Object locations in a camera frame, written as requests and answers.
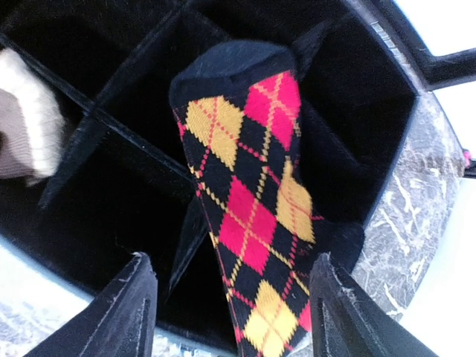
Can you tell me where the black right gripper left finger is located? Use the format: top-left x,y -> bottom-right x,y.
27,252 -> 158,356

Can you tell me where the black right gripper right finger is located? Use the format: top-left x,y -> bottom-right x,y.
309,253 -> 435,356

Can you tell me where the black glass-lid display case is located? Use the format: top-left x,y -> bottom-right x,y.
1,1 -> 475,352

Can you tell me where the red orange argyle sock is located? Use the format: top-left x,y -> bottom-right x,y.
169,40 -> 364,356

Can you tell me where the tan brown sock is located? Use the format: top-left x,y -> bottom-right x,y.
1,48 -> 66,186

